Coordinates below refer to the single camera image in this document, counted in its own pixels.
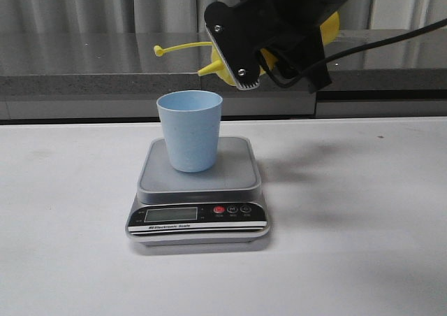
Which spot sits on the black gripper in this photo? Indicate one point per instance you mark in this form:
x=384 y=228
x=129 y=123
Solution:
x=281 y=37

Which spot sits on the light blue cup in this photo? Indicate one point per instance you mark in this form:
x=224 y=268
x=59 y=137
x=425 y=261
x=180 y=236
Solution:
x=190 y=121

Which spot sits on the grey digital kitchen scale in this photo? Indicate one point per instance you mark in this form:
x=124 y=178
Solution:
x=217 y=210

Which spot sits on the grey curtain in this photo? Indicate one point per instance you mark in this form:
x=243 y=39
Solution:
x=103 y=16

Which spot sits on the grey stone counter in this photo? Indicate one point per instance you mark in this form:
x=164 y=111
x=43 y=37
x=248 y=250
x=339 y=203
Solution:
x=117 y=77

